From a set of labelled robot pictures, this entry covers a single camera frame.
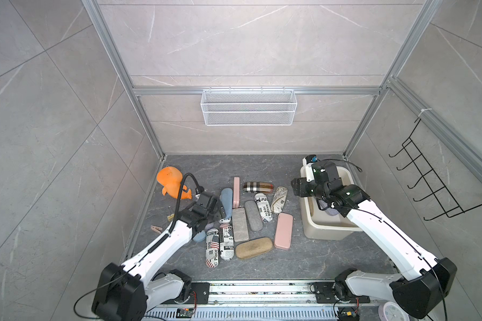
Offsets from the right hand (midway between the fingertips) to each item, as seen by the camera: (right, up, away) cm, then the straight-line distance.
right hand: (301, 181), depth 77 cm
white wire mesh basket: (-20, +37, +23) cm, 48 cm away
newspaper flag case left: (-36, -28, +4) cm, 46 cm away
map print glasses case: (-5, -10, +19) cm, 22 cm away
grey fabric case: (-18, -19, +13) cm, 29 cm away
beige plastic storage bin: (+5, -16, -4) cm, 17 cm away
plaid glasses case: (-16, -4, +24) cm, 29 cm away
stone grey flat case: (-24, -22, +9) cm, 34 cm away
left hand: (-34, -12, +7) cm, 37 cm away
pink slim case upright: (-27, -6, +18) cm, 33 cm away
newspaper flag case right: (-30, -27, +5) cm, 41 cm away
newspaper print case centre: (-13, -14, +15) cm, 24 cm away
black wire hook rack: (+41, +3, -9) cm, 42 cm away
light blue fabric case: (-31, -9, +17) cm, 37 cm away
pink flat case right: (-5, -23, +11) cm, 26 cm away
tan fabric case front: (-19, -28, +4) cm, 34 cm away
